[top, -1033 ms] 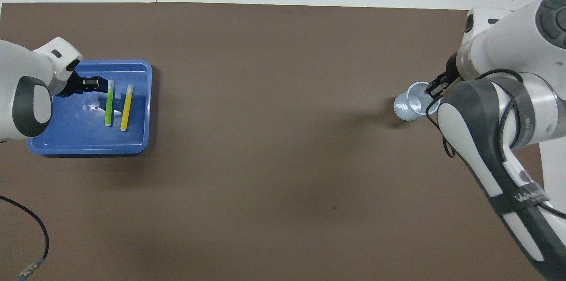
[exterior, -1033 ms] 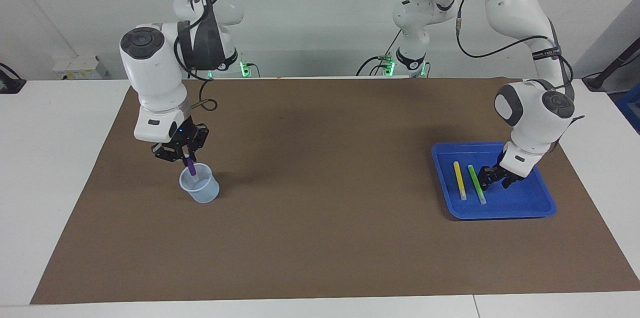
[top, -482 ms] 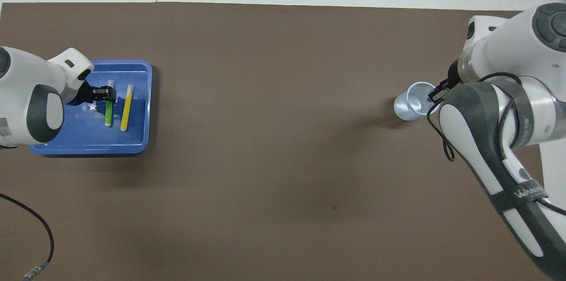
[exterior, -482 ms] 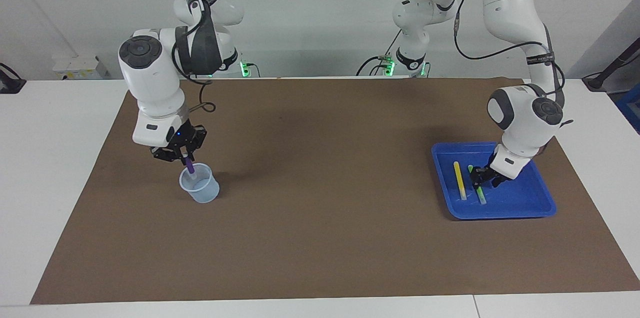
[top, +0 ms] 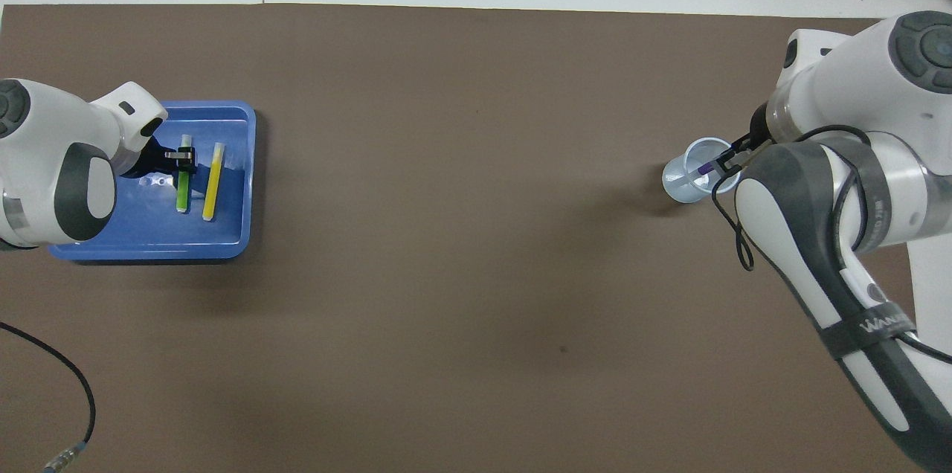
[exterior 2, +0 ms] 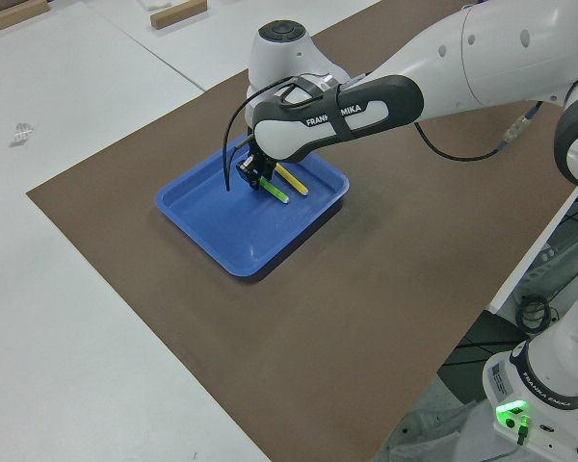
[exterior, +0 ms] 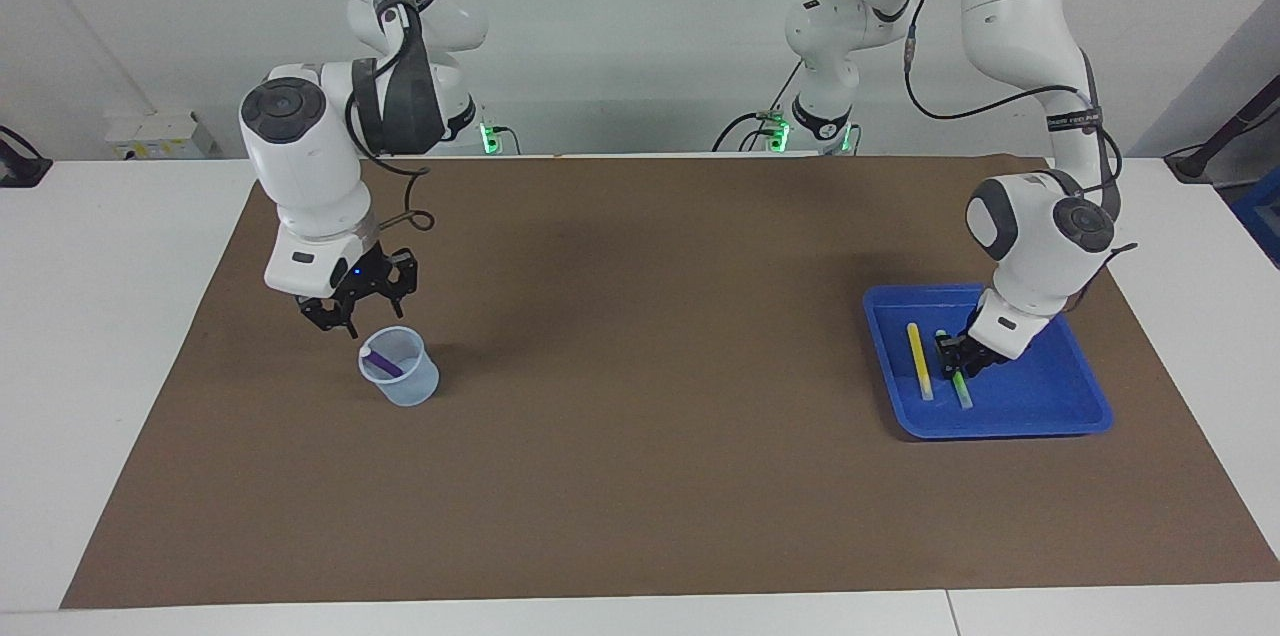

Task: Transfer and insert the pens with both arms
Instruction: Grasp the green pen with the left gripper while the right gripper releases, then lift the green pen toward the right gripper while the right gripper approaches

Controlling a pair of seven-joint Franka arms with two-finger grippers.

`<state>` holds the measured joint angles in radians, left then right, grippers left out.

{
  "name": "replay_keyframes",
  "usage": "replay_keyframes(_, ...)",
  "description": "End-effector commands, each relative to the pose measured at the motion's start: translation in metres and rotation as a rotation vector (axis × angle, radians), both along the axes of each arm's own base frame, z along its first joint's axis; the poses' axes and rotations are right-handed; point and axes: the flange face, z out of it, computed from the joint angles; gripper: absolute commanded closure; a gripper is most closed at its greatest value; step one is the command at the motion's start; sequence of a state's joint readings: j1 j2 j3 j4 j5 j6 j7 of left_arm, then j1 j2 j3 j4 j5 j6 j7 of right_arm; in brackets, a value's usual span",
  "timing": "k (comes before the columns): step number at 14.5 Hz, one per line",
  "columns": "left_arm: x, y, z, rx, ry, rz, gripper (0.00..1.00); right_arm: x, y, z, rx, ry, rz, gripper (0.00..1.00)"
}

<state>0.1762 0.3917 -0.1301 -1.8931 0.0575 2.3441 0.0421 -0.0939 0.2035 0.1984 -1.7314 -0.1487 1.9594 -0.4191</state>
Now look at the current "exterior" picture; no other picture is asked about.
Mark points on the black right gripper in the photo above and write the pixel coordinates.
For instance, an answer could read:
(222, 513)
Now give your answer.
(362, 278)

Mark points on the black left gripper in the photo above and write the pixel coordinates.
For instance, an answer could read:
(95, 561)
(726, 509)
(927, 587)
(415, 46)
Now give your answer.
(975, 331)

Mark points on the green highlighter pen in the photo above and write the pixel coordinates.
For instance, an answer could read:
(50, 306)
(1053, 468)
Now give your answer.
(962, 394)

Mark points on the yellow highlighter pen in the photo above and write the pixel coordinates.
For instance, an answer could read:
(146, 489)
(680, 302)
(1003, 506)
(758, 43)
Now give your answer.
(918, 356)

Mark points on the purple highlighter pen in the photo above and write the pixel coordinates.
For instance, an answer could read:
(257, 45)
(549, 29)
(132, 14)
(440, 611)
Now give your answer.
(385, 366)

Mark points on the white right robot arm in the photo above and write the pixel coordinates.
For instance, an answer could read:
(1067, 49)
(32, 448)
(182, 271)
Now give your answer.
(310, 156)

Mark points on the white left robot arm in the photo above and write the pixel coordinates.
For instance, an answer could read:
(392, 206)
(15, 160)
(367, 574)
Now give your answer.
(1010, 6)

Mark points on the blue plastic tray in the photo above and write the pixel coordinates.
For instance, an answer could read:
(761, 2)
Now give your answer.
(1050, 406)

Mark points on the translucent plastic cup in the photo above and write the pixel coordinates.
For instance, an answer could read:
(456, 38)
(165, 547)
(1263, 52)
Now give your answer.
(410, 394)

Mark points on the black stand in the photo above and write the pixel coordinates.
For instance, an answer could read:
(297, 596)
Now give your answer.
(1190, 168)

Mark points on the brown table mat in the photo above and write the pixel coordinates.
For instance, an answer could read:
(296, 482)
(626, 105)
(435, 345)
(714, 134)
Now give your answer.
(640, 416)

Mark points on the blue crate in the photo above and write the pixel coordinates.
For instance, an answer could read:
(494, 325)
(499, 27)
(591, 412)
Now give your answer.
(1262, 216)

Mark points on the black desk device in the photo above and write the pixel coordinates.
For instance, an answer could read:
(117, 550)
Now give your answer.
(20, 171)

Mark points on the white wall box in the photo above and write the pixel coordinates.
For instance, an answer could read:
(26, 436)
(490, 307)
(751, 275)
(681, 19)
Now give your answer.
(160, 136)

